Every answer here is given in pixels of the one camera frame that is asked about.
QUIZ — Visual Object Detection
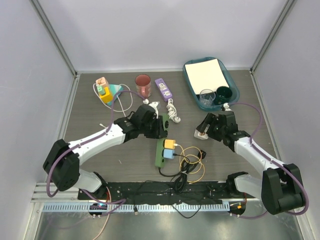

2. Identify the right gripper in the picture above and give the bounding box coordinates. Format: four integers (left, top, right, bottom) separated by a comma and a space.
196, 112, 226, 142

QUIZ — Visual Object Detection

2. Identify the white cube adapter plug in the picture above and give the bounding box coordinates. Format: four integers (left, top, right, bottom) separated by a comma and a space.
193, 128, 209, 140

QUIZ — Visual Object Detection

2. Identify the yellow charger plug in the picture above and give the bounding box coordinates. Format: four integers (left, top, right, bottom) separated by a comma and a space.
163, 139, 178, 150

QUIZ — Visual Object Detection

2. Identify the blue charger plug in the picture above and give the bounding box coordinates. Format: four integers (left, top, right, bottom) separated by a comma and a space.
162, 148, 175, 160

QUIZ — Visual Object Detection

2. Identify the green power strip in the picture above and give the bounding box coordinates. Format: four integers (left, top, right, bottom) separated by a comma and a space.
155, 113, 169, 168

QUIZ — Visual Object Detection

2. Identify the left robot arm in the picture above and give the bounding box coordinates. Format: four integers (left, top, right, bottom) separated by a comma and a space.
43, 102, 169, 200

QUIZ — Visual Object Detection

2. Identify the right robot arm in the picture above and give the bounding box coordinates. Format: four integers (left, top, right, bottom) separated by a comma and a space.
194, 111, 309, 215

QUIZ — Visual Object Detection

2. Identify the black round plug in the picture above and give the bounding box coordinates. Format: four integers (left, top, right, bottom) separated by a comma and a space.
197, 150, 207, 160

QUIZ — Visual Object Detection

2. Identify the clear plastic cup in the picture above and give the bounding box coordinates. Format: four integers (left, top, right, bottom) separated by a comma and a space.
199, 89, 216, 108

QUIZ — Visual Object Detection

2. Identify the dark green cup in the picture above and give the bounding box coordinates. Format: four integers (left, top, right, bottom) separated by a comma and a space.
216, 86, 233, 105

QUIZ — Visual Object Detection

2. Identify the purple power strip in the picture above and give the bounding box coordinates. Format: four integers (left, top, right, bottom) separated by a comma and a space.
154, 78, 173, 102

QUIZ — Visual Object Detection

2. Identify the pink mug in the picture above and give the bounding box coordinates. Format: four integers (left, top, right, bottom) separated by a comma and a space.
135, 74, 151, 99

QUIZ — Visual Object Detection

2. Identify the teal triangular base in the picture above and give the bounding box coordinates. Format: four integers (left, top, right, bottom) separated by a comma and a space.
108, 83, 124, 107

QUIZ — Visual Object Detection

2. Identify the teal plastic tray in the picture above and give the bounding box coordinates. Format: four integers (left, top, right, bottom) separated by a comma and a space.
182, 57, 240, 112

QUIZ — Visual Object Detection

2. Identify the white paper sheet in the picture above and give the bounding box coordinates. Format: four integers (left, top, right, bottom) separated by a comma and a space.
185, 59, 229, 95

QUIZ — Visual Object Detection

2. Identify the black mounting plate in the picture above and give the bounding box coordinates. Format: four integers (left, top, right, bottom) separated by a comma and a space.
77, 181, 258, 201

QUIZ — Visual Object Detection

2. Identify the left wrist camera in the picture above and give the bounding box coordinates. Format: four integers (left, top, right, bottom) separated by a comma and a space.
148, 101, 160, 119

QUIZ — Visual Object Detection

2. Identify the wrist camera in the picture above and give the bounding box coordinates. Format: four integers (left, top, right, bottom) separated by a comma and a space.
148, 101, 160, 119
221, 102, 232, 111

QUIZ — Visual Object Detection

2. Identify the white thin cable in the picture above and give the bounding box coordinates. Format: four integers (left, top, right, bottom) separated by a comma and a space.
92, 83, 133, 130

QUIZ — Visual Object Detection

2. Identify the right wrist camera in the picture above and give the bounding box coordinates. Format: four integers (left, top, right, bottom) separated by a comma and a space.
221, 102, 232, 111

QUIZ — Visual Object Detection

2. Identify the white coiled cord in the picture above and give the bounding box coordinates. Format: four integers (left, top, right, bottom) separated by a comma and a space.
165, 98, 182, 124

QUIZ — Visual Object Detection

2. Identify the yellow coiled cable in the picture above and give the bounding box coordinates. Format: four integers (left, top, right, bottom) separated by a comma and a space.
178, 146, 206, 183

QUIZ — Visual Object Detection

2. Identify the black bundled cable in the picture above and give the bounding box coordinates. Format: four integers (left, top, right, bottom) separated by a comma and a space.
158, 149, 208, 196

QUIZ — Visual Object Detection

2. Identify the slotted cable duct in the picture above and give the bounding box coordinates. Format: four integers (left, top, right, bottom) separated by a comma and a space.
42, 201, 230, 213

